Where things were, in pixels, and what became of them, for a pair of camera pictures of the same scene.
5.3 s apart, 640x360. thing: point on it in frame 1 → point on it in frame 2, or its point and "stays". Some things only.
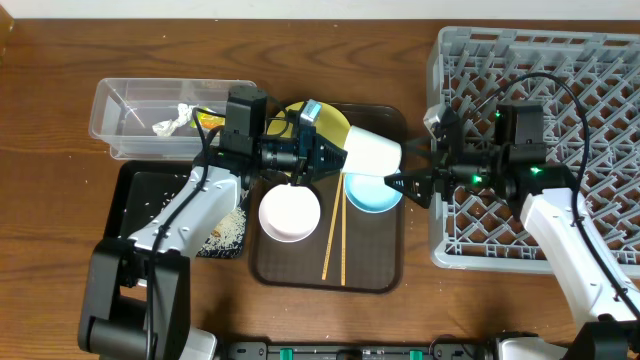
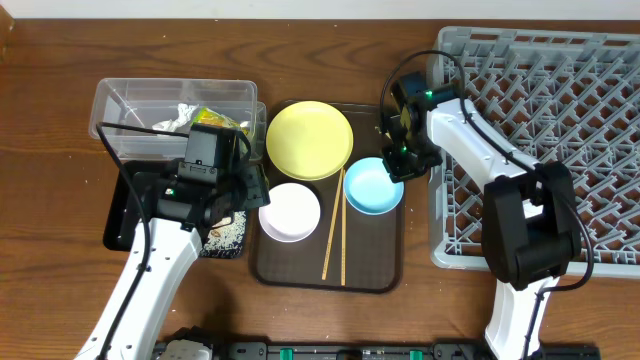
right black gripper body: (474, 166) → (411, 158)
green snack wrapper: (208, 121) stays
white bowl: (289, 212) stays
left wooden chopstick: (333, 228) stays
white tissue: (166, 128) stays
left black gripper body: (306, 156) → (255, 186)
